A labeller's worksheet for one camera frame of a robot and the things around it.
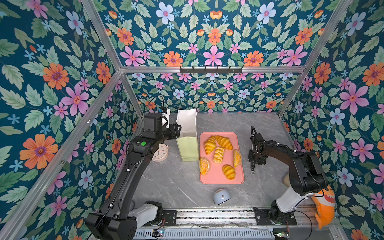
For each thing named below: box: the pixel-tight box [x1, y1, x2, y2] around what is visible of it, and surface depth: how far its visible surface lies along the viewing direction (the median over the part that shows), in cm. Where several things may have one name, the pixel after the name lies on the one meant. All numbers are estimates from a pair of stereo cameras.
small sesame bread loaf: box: [199, 156, 210, 176], surface depth 88 cm
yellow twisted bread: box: [213, 146, 225, 164], surface depth 95 cm
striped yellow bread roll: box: [222, 164, 236, 180], surface depth 88 cm
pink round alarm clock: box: [151, 143, 169, 162], surface depth 96 cm
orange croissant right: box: [214, 135, 234, 151], surface depth 100 cm
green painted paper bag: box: [175, 109, 199, 162], surface depth 85 cm
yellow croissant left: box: [204, 135, 217, 155], surface depth 99 cm
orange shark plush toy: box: [311, 184, 336, 230], surface depth 74 cm
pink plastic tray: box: [199, 132, 245, 185], surface depth 93 cm
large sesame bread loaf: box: [233, 149, 242, 168], surface depth 91 cm
